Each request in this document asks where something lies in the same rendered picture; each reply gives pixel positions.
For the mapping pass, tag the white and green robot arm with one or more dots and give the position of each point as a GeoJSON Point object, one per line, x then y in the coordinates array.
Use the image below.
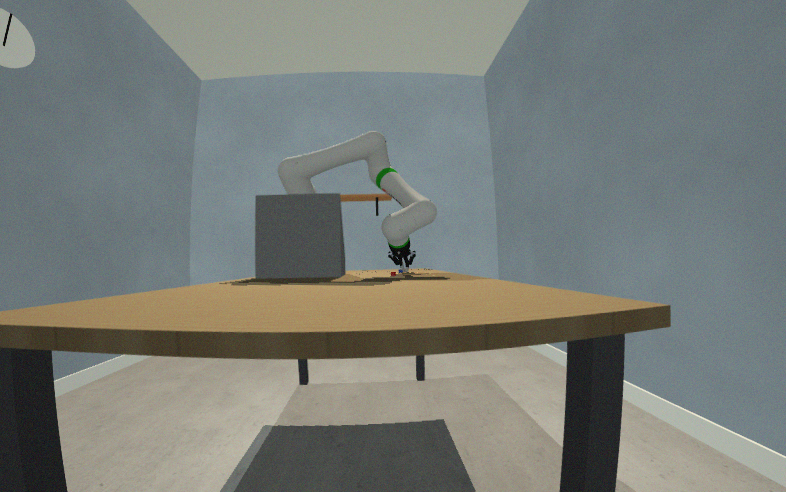
{"type": "Point", "coordinates": [295, 174]}

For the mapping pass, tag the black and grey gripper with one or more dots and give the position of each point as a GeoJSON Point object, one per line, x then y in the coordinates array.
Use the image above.
{"type": "Point", "coordinates": [400, 256]}

